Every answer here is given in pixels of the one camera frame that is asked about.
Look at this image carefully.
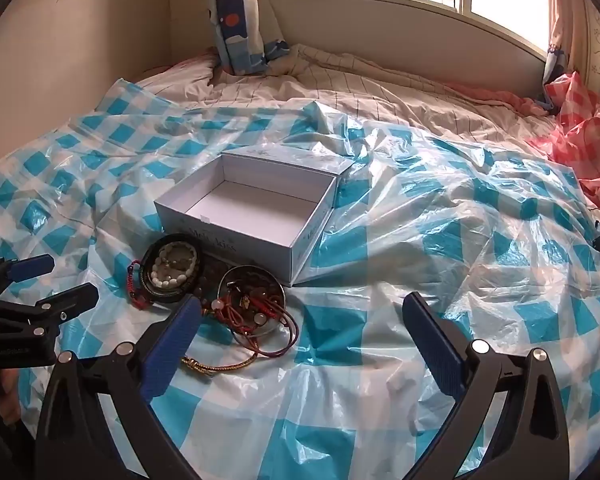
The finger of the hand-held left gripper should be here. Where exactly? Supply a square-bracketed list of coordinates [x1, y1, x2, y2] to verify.
[0, 282, 100, 337]
[0, 254, 56, 307]

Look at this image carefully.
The beige printed curtain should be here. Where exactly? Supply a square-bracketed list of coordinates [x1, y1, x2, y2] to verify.
[542, 0, 588, 96]

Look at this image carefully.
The white cardboard box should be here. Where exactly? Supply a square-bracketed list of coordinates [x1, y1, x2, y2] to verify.
[153, 152, 340, 287]

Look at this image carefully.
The blue checked plastic sheet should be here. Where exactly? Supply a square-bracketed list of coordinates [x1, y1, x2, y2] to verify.
[0, 77, 600, 480]

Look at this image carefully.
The striped beige quilt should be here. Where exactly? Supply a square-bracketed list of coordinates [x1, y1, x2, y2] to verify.
[130, 44, 556, 141]

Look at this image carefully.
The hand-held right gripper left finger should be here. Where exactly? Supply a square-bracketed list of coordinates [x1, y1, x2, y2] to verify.
[35, 294, 203, 480]

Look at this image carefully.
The pink checked plastic bag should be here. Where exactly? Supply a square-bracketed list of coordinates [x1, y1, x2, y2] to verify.
[527, 72, 600, 211]

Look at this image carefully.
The black bangle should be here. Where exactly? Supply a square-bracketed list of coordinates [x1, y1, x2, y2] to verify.
[140, 234, 201, 306]

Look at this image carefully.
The pink blanket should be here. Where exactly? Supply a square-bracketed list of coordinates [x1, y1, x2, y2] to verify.
[445, 82, 551, 116]

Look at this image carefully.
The silver bangle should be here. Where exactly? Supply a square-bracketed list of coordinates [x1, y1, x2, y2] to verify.
[217, 264, 287, 337]

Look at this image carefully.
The gold braided bracelet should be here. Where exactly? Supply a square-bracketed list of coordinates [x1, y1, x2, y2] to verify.
[182, 345, 261, 378]

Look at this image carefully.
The small red cord bracelet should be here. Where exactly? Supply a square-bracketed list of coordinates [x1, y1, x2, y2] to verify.
[126, 259, 153, 311]

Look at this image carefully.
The white box lid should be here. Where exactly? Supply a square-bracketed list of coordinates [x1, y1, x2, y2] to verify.
[220, 145, 356, 177]

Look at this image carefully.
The brown bead bracelet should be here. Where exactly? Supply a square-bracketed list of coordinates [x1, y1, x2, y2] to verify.
[196, 260, 233, 323]

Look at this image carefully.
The person's left hand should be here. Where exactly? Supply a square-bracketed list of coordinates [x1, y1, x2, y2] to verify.
[0, 367, 22, 430]

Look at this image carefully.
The blue patterned pillow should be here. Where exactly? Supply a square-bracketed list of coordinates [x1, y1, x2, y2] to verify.
[207, 0, 292, 76]

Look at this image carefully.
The red cord bracelet with stones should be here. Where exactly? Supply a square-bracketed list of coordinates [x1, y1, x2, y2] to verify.
[225, 285, 302, 361]

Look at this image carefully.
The white bead bracelet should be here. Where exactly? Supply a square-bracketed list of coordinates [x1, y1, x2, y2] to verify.
[149, 242, 197, 288]

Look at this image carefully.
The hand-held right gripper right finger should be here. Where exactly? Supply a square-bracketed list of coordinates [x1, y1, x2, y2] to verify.
[401, 291, 571, 480]

